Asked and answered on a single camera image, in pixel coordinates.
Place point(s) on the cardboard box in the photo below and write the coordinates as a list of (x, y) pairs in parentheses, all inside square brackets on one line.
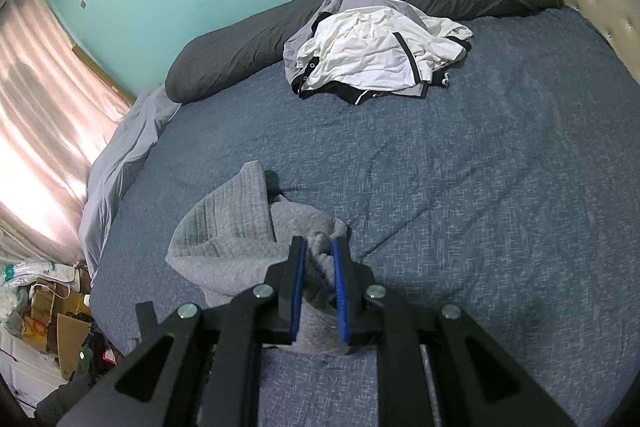
[(72, 342), (45, 307)]

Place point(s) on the blue patterned bed cover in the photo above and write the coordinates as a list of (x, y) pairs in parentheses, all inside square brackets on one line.
[(475, 167)]

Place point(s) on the grey knit sweater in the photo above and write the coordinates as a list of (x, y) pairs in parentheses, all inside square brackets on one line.
[(225, 227)]

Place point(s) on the pink curtain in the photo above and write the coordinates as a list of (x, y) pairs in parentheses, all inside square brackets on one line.
[(45, 117)]

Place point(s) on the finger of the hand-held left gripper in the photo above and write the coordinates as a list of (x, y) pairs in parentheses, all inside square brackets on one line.
[(146, 319)]

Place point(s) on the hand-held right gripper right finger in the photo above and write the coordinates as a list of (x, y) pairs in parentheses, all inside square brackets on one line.
[(341, 287)]

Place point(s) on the white grey jacket black trim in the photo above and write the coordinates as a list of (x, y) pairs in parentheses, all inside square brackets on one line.
[(360, 52)]

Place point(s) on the dark cloth pile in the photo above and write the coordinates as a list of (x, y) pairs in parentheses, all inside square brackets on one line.
[(65, 399)]

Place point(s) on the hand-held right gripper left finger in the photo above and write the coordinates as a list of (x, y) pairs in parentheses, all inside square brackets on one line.
[(298, 287)]

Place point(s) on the dark grey long pillow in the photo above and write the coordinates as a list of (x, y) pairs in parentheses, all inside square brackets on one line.
[(240, 47)]

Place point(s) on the clear plastic bag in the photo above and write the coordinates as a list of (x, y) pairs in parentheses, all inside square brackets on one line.
[(25, 277)]

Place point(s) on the light grey blanket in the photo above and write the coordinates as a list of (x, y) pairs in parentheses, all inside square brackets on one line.
[(115, 167)]

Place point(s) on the white cabinet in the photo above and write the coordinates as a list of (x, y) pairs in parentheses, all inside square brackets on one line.
[(20, 372)]

